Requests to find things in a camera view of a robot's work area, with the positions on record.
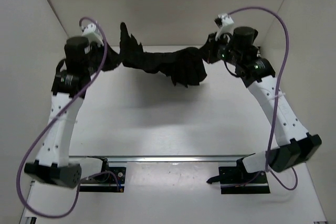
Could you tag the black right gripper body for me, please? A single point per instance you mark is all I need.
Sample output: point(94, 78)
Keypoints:
point(219, 51)

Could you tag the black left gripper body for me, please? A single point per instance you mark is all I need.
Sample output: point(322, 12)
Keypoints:
point(96, 57)

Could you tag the black pleated skirt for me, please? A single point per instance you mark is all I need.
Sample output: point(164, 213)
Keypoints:
point(184, 66)

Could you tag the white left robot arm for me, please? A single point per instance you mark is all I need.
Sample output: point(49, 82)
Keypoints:
point(52, 165)

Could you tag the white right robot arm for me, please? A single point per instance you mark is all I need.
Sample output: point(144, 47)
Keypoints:
point(295, 144)

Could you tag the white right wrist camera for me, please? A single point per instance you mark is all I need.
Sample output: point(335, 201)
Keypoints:
point(224, 23)

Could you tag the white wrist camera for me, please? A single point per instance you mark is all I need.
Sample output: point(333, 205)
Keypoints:
point(92, 33)
point(224, 23)

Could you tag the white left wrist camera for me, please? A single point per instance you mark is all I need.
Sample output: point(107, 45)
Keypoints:
point(92, 33)

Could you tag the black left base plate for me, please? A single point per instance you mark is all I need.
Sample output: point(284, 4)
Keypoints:
point(111, 181)

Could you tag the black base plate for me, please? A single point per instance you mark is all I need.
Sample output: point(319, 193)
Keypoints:
point(235, 180)
point(111, 181)

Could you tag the aluminium table edge rail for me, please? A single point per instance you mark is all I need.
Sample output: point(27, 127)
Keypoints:
point(174, 158)

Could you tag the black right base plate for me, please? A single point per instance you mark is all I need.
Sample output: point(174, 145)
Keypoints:
point(235, 180)

